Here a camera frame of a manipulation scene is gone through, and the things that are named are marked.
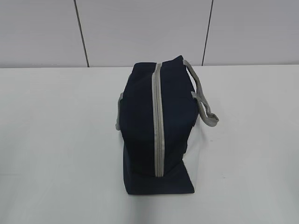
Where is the navy blue lunch bag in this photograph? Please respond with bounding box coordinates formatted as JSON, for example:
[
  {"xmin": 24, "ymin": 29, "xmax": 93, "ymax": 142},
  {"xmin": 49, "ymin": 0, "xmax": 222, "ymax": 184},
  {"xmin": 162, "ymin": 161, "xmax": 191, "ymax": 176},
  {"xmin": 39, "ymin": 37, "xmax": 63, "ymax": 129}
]
[{"xmin": 115, "ymin": 56, "xmax": 219, "ymax": 195}]

